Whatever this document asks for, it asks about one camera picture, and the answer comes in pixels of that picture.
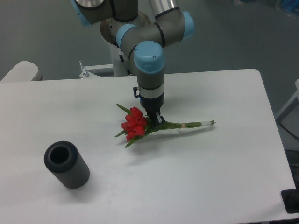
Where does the red tulip bouquet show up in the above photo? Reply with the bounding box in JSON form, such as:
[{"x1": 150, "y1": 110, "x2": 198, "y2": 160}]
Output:
[{"x1": 115, "y1": 104, "x2": 216, "y2": 147}]

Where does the white pedestal base frame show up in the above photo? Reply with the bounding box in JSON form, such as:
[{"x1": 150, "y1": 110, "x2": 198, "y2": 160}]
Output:
[{"x1": 79, "y1": 60, "x2": 114, "y2": 79}]

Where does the blue plastic object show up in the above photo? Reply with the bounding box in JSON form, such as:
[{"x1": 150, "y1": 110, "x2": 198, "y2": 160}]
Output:
[{"x1": 278, "y1": 0, "x2": 299, "y2": 16}]

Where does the black cable grommet box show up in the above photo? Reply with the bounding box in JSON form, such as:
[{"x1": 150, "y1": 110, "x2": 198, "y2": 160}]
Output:
[{"x1": 281, "y1": 189, "x2": 299, "y2": 214}]

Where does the beige chair seat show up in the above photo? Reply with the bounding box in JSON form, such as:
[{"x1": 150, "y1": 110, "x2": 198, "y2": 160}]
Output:
[{"x1": 0, "y1": 61, "x2": 43, "y2": 83}]

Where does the dark grey ribbed vase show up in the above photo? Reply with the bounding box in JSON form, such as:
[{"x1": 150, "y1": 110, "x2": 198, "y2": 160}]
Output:
[{"x1": 43, "y1": 141, "x2": 90, "y2": 189}]

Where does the white furniture leg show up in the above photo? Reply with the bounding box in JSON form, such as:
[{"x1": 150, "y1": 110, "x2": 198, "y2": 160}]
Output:
[{"x1": 275, "y1": 79, "x2": 299, "y2": 124}]

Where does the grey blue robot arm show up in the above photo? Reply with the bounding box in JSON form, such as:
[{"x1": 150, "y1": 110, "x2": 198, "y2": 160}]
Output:
[{"x1": 71, "y1": 0, "x2": 195, "y2": 126}]

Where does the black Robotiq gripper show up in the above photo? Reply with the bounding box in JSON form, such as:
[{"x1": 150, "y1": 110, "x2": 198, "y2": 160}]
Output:
[{"x1": 140, "y1": 93, "x2": 165, "y2": 124}]

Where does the black gripper cable connector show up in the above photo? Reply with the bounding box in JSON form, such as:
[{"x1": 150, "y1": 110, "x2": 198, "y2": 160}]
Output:
[{"x1": 133, "y1": 86, "x2": 140, "y2": 98}]

